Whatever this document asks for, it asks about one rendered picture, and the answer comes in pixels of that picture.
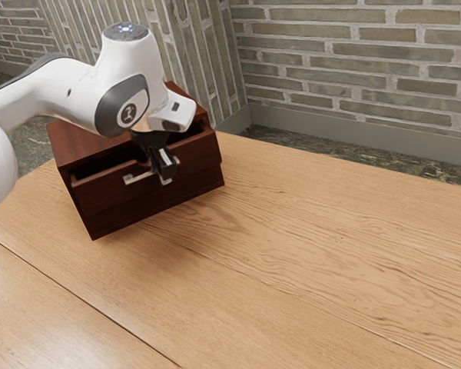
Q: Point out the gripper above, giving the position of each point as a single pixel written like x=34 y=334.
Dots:
x=150 y=139

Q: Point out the dark red wooden drawer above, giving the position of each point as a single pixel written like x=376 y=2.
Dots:
x=111 y=192

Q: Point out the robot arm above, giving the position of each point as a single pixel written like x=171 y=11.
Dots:
x=61 y=92

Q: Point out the dark red wooden cabinet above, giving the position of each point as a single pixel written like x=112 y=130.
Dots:
x=146 y=215

